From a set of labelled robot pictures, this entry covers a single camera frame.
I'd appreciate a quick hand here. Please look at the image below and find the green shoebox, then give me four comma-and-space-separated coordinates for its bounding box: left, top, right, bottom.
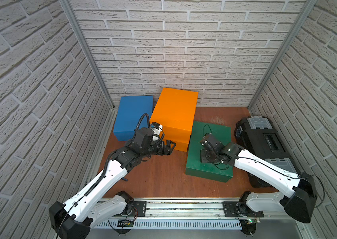
185, 120, 235, 183

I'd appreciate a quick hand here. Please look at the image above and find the orange shoebox front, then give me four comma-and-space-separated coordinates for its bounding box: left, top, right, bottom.
150, 88, 198, 145

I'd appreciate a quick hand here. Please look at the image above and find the orange shoebox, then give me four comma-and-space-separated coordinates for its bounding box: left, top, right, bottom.
150, 88, 198, 145
171, 136, 190, 152

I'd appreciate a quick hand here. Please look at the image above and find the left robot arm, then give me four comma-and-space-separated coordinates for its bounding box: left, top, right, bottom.
49, 127, 176, 239

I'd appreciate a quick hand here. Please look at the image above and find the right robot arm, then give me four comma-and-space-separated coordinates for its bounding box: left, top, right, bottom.
200, 133, 317, 224

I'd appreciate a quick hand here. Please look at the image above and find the orange shoebox rear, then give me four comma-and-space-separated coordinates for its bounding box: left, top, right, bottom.
171, 136, 190, 152

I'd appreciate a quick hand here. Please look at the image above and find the blue shoebox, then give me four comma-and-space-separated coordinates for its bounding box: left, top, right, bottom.
113, 96, 153, 141

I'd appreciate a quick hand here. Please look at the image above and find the black plastic toolbox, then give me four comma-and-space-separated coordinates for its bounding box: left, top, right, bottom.
234, 117, 300, 174

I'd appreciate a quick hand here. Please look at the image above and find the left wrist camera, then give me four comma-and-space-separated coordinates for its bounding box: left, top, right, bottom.
151, 122, 163, 142

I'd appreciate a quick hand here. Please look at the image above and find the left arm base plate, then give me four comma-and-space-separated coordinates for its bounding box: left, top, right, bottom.
117, 200, 147, 218

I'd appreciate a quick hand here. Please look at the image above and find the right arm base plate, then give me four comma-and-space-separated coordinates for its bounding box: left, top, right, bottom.
222, 201, 264, 218

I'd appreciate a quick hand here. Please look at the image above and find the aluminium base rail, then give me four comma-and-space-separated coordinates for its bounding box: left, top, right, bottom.
60, 197, 309, 231

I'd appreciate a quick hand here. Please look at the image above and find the left corner aluminium post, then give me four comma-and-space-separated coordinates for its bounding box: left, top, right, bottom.
60, 0, 115, 111

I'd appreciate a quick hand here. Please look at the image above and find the corner aluminium post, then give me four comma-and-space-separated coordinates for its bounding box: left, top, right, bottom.
60, 0, 115, 111
247, 0, 317, 111

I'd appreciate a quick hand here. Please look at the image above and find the right corner aluminium post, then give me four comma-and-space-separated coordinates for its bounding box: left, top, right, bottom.
247, 0, 317, 111

